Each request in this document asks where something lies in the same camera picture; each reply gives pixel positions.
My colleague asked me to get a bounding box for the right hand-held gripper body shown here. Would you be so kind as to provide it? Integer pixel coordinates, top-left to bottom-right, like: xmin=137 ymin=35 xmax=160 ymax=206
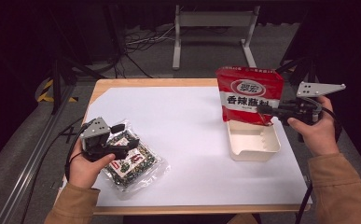
xmin=279 ymin=81 xmax=346 ymax=125

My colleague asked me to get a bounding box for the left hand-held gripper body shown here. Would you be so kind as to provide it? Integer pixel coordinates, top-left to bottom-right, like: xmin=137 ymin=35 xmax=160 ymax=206
xmin=80 ymin=117 xmax=130 ymax=162

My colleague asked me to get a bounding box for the clear bag of speckled sachets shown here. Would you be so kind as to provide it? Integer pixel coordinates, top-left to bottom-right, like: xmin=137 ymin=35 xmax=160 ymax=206
xmin=102 ymin=119 xmax=172 ymax=192

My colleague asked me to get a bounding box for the red seasoning packet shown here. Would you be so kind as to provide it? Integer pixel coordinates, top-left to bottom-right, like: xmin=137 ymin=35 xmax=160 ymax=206
xmin=215 ymin=65 xmax=285 ymax=127

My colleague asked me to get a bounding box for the cream plastic container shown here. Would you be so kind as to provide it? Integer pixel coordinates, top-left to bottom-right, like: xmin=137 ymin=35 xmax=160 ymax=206
xmin=226 ymin=119 xmax=282 ymax=162

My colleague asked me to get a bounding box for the person's left hand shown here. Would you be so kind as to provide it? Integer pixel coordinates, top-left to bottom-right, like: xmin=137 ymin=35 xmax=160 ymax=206
xmin=68 ymin=146 xmax=117 ymax=189

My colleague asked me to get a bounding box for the person's right hand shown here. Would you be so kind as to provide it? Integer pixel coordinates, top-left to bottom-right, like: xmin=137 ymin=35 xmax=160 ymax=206
xmin=286 ymin=95 xmax=340 ymax=157

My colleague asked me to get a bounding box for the black metal stand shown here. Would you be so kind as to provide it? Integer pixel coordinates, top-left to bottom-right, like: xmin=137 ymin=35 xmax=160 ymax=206
xmin=49 ymin=6 xmax=107 ymax=115
xmin=275 ymin=55 xmax=317 ymax=94

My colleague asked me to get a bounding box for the white table sheet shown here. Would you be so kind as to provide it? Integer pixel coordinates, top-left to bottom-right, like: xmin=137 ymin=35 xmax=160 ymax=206
xmin=61 ymin=86 xmax=313 ymax=208

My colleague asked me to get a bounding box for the yellow and black striped tape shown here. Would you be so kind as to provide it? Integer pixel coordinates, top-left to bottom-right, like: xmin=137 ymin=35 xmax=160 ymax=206
xmin=37 ymin=78 xmax=78 ymax=104

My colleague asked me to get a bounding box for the wooden table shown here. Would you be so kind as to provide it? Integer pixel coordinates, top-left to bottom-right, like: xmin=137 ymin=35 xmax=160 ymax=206
xmin=52 ymin=77 xmax=313 ymax=217

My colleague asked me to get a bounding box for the white metal stand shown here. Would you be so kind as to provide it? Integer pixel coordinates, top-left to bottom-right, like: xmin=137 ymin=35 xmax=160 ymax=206
xmin=172 ymin=4 xmax=261 ymax=71

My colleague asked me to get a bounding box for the left hand-held gripper cable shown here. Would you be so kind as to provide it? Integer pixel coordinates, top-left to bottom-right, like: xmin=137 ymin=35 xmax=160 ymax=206
xmin=64 ymin=122 xmax=90 ymax=181

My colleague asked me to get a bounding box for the hand-held gripper cable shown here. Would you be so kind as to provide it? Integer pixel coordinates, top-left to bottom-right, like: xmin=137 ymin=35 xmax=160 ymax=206
xmin=64 ymin=122 xmax=90 ymax=181
xmin=294 ymin=106 xmax=344 ymax=224

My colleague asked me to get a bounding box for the black floor cable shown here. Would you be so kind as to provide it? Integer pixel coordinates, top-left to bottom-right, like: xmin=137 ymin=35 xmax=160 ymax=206
xmin=21 ymin=116 xmax=86 ymax=224

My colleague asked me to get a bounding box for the right hand-held gripper cable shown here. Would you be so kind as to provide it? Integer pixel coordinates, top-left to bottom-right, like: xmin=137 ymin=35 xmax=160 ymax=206
xmin=294 ymin=106 xmax=344 ymax=224

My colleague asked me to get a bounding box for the bundle of floor cables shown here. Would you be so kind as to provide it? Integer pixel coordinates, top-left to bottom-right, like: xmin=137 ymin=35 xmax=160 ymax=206
xmin=112 ymin=26 xmax=177 ymax=78

